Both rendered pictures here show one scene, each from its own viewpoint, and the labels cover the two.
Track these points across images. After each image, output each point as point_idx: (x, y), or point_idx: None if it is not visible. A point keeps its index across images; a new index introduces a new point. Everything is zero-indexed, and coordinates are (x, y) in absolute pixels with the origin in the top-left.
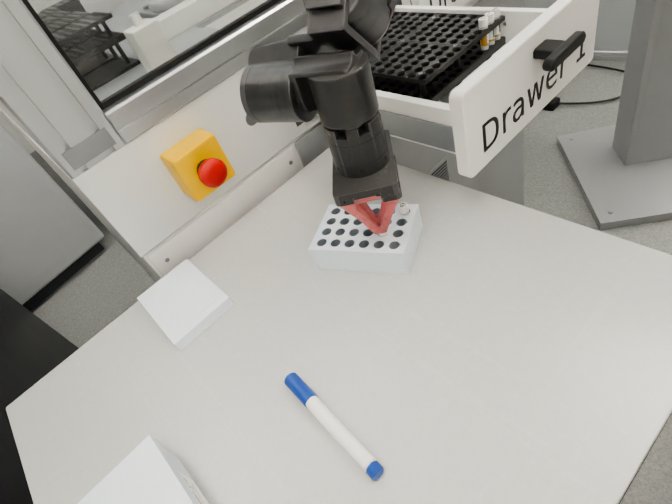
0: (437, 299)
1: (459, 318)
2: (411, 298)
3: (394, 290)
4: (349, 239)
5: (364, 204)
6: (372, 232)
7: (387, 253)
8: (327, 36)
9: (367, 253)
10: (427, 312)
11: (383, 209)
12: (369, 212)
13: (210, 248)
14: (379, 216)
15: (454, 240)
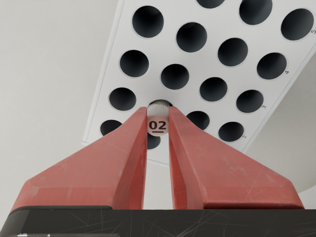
0: (35, 139)
1: (0, 159)
2: (38, 104)
3: (58, 78)
4: (164, 23)
5: (177, 156)
6: (184, 80)
7: (88, 115)
8: None
9: (100, 69)
10: (8, 123)
11: (171, 171)
12: (172, 139)
13: None
14: (169, 144)
15: (158, 176)
